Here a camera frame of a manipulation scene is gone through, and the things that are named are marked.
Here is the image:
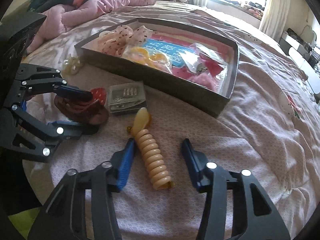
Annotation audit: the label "beige spiral hair tie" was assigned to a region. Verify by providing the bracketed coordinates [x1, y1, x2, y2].
[126, 107, 175, 190]

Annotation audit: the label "clear case with hairpins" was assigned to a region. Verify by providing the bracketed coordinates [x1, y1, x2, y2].
[107, 81, 148, 115]

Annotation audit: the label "cream window curtain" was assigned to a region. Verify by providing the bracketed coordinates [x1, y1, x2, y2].
[259, 0, 291, 42]

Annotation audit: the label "pink quilted blanket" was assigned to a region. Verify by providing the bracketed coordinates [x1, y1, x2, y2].
[27, 0, 156, 54]

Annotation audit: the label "cream white claw clip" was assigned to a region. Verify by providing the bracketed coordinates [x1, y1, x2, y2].
[99, 31, 113, 37]

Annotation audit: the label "clothes on window sill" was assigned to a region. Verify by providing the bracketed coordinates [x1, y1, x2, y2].
[221, 0, 265, 20]

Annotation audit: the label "bag of yellow rings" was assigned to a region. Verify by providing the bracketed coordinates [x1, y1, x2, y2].
[121, 46, 172, 74]

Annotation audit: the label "dark red hair clip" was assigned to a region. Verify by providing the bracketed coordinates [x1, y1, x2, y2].
[54, 87, 109, 126]

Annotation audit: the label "white vanity desk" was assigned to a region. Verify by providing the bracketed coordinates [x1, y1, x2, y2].
[279, 31, 319, 103]

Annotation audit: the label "dark shallow cardboard box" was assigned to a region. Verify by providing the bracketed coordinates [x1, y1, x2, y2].
[75, 18, 239, 116]

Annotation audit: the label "pink fluffy pompom clip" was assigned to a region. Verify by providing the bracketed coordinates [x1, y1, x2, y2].
[188, 72, 219, 92]

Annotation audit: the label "heart shaped mirror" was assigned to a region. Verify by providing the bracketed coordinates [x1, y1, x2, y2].
[300, 25, 317, 47]

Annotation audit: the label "polka dot fabric bow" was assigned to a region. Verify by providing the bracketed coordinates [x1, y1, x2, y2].
[95, 25, 153, 57]

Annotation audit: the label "clear bag red earrings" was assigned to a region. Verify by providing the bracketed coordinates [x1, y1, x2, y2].
[190, 43, 228, 76]

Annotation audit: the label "pearl flower hair clip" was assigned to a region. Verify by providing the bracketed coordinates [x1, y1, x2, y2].
[61, 54, 84, 75]

